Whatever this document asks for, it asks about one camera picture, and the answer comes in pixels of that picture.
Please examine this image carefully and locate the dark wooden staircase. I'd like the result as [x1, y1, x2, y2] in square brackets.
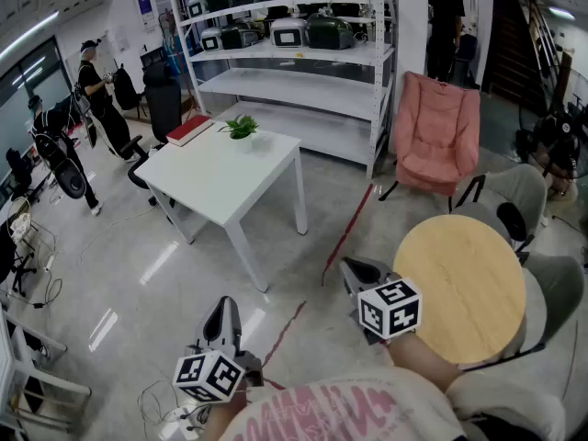
[481, 0, 552, 114]

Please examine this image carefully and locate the grey padded chair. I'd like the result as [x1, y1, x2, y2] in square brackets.
[463, 253, 587, 374]
[452, 163, 548, 252]

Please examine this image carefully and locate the thick red book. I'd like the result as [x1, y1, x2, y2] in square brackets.
[165, 115, 215, 149]

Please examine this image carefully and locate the pink padded folding chair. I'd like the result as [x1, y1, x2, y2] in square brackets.
[379, 71, 482, 201]

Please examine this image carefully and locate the ceiling strip light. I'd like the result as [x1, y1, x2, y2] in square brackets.
[0, 10, 61, 62]

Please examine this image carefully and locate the dark-framed glass partition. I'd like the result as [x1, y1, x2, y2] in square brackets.
[0, 37, 73, 192]

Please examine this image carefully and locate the person's right forearm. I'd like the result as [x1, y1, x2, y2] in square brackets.
[388, 329, 463, 392]

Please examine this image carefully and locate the white metal shelving rack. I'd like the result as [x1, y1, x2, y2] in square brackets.
[165, 0, 400, 181]

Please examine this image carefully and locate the wire chair with patterned cushion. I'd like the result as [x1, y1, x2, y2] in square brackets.
[6, 195, 36, 247]

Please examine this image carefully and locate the white square table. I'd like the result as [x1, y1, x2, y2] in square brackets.
[133, 119, 308, 293]

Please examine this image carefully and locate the green plant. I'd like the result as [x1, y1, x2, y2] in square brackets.
[218, 113, 261, 154]

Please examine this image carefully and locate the black round cushion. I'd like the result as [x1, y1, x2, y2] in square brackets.
[496, 201, 528, 243]

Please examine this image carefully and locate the round wooden table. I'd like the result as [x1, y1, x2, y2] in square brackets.
[393, 213, 527, 366]

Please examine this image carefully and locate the person's left forearm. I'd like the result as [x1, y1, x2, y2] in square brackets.
[201, 390, 249, 441]

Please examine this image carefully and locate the wooden coat stand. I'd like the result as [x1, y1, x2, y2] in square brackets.
[158, 9, 203, 117]

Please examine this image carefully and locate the blue water container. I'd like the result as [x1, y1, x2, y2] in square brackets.
[164, 34, 186, 78]

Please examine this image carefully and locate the black high-back office chair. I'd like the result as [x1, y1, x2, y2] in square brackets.
[119, 62, 185, 206]

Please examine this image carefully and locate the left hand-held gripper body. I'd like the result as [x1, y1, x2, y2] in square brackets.
[172, 345, 266, 403]

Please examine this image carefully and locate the blue wall poster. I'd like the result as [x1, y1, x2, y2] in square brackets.
[137, 0, 157, 34]

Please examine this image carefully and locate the white frame table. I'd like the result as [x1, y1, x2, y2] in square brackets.
[0, 308, 93, 435]

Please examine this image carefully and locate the person's white pink-printed shirt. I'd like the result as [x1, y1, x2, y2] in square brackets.
[220, 366, 566, 441]

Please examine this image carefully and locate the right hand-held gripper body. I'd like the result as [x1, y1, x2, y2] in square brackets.
[351, 274, 423, 345]

